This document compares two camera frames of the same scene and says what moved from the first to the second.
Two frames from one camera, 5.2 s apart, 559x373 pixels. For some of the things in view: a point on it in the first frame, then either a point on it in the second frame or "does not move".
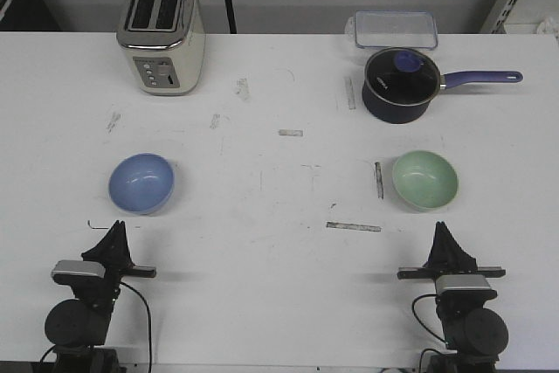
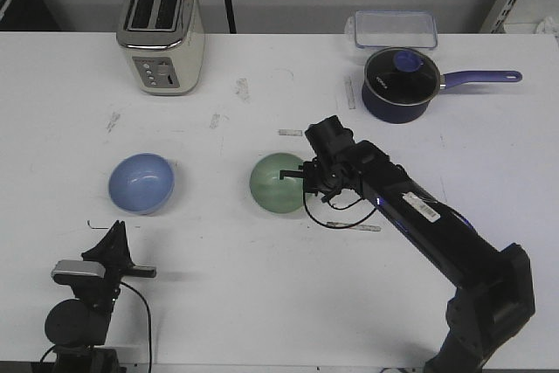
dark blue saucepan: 400,84 does not move
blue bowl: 141,183 does not move
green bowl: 424,179 to 279,196
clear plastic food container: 398,29 does not move
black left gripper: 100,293 does not move
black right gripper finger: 456,258 to 284,173
